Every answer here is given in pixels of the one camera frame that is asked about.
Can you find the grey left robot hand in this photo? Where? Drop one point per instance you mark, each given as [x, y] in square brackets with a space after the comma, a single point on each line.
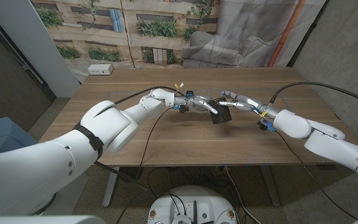
[197, 102]

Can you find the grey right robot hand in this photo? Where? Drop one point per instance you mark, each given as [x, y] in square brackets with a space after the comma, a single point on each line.
[248, 102]

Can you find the black cylindrical mesh speaker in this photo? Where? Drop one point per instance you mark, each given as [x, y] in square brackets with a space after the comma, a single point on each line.
[221, 116]

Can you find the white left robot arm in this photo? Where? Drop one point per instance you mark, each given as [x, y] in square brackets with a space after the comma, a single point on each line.
[73, 146]

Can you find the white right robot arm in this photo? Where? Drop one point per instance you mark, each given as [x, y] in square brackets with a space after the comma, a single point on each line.
[331, 143]

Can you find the printed fabric backdrop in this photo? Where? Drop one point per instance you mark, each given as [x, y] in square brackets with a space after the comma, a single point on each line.
[166, 31]

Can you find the grey table leg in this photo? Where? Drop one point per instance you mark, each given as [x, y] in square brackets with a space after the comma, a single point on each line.
[270, 186]

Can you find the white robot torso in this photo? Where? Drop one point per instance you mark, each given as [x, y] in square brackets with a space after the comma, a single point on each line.
[194, 202]

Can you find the white power strip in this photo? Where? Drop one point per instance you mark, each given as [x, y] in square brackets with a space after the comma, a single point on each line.
[100, 69]

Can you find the white table leg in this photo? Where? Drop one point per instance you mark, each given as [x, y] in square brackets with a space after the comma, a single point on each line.
[109, 189]

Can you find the white column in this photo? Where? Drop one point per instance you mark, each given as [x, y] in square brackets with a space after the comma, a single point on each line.
[32, 40]

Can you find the blue plastic bin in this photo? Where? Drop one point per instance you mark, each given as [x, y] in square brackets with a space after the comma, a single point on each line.
[1, 133]

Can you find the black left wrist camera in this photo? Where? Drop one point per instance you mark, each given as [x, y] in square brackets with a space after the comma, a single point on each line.
[183, 109]

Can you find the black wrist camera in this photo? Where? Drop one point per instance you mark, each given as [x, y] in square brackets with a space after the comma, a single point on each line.
[264, 125]
[183, 109]

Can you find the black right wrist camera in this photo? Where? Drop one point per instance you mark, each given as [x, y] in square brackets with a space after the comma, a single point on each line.
[264, 125]

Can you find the black backdrop frame pole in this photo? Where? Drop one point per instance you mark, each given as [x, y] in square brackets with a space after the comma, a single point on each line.
[306, 34]

